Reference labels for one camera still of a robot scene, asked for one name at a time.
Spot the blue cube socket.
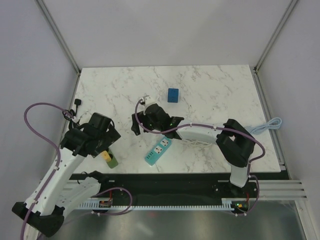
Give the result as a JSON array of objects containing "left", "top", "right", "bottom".
[{"left": 167, "top": 88, "right": 179, "bottom": 103}]

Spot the teal power strip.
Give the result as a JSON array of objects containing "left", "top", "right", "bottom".
[{"left": 144, "top": 136, "right": 172, "bottom": 167}]

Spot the yellow plug adapter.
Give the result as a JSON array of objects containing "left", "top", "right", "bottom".
[{"left": 100, "top": 151, "right": 112, "bottom": 162}]

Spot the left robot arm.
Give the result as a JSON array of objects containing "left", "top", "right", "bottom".
[{"left": 12, "top": 112, "right": 121, "bottom": 238}]

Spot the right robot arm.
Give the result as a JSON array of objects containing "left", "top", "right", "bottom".
[{"left": 131, "top": 103, "right": 257, "bottom": 197}]

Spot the black power cable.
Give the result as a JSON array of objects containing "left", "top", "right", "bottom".
[{"left": 63, "top": 99, "right": 83, "bottom": 123}]

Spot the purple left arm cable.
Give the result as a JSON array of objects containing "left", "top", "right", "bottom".
[{"left": 19, "top": 102, "right": 133, "bottom": 238}]

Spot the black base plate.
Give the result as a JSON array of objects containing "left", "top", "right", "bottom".
[{"left": 69, "top": 171, "right": 260, "bottom": 207}]

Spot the white slotted cable duct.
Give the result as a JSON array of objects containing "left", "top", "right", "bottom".
[{"left": 76, "top": 198, "right": 242, "bottom": 211}]

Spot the light blue power cable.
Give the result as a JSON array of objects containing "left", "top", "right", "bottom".
[{"left": 243, "top": 116, "right": 284, "bottom": 137}]

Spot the aluminium table frame rail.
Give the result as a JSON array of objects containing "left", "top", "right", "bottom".
[{"left": 250, "top": 66, "right": 307, "bottom": 201}]

